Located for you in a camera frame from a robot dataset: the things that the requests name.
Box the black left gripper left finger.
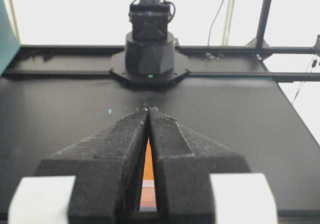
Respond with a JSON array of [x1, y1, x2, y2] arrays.
[[34, 101, 149, 224]]

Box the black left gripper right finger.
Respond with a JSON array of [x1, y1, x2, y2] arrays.
[[148, 107, 251, 224]]

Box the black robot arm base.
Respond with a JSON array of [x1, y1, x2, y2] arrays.
[[110, 0, 190, 87]]

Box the orange towel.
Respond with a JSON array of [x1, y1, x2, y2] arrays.
[[140, 140, 157, 212]]

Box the teal panel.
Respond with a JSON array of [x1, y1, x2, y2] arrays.
[[0, 0, 21, 75]]

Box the black aluminium frame rail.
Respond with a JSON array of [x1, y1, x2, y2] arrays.
[[3, 45, 320, 86]]

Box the thin black hanging cable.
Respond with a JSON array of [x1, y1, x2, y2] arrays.
[[207, 0, 232, 46]]

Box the black vertical frame post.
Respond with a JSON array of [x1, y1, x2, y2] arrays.
[[247, 0, 272, 48]]

